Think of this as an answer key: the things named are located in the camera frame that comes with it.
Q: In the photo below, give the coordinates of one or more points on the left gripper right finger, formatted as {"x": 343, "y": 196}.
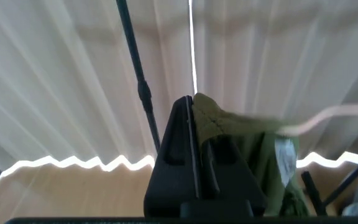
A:
{"x": 228, "y": 177}

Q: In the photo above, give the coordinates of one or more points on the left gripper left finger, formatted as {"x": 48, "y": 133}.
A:
{"x": 172, "y": 174}

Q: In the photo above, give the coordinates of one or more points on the green printed t-shirt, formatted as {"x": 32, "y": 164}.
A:
{"x": 216, "y": 121}

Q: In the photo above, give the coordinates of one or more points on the pink clothes hanger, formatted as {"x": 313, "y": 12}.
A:
{"x": 346, "y": 110}

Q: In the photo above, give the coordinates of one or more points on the black clothes rack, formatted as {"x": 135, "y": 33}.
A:
{"x": 135, "y": 62}

